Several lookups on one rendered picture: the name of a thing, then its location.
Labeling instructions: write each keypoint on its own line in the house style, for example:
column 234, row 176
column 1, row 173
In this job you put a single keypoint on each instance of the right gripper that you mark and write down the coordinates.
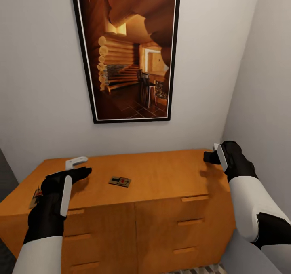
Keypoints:
column 209, row 157

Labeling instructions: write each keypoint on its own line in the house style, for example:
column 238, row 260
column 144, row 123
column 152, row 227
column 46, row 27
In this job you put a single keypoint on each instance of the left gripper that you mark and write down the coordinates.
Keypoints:
column 81, row 173

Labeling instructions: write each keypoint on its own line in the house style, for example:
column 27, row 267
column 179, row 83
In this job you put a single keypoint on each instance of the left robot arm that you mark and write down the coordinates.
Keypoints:
column 42, row 248

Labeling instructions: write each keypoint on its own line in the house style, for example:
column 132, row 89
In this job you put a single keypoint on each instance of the picture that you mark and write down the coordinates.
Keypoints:
column 129, row 50

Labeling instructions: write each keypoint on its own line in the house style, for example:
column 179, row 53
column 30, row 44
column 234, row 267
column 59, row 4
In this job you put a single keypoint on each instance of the cabinet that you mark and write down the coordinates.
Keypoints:
column 177, row 213

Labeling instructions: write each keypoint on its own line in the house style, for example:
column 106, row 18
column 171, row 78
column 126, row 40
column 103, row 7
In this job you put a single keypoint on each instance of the mousetrap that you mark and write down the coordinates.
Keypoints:
column 35, row 198
column 120, row 181

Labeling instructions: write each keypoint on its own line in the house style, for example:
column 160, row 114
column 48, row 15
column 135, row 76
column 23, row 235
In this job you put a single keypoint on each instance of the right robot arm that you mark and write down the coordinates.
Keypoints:
column 259, row 220

